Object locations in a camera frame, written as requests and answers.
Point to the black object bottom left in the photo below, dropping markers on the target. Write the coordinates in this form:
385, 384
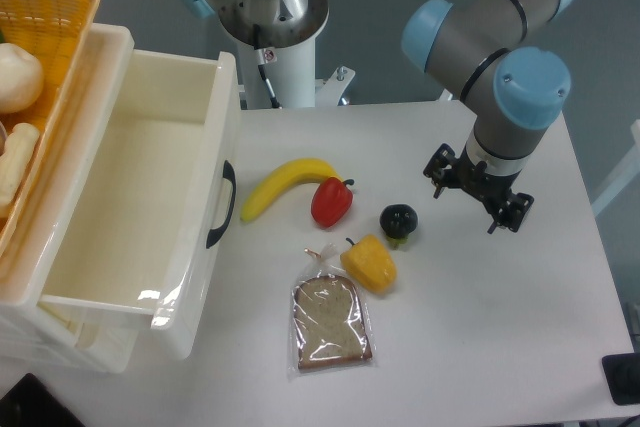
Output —
29, 403

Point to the black device right edge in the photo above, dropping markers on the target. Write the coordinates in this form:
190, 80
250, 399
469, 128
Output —
622, 375

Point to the white drawer cabinet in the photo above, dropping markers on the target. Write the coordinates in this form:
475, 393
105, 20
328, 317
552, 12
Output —
28, 330

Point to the bagged bread slice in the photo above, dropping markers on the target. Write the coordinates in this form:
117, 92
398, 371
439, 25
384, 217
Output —
329, 324

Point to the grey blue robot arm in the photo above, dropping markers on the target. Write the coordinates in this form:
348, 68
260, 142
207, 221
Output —
478, 54

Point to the pale corn cob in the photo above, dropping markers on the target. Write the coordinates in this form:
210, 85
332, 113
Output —
18, 150

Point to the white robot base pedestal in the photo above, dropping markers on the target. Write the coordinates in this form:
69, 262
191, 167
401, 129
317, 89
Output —
276, 53

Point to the dark purple mangosteen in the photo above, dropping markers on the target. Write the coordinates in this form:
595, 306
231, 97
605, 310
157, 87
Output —
398, 222

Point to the white plastic drawer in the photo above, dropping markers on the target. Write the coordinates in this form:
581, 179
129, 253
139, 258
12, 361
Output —
139, 252

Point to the white round vegetable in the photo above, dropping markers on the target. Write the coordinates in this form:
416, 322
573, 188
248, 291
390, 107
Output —
22, 79

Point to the orange plastic basket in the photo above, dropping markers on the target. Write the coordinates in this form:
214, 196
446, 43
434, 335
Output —
54, 31

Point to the red bell pepper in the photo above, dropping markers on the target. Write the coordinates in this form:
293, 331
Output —
331, 201

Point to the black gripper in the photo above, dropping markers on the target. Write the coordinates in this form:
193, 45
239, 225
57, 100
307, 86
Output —
446, 171

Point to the yellow bell pepper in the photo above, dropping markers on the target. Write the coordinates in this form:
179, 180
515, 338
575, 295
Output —
369, 262

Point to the yellow banana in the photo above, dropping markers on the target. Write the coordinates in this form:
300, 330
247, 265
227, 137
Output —
288, 175

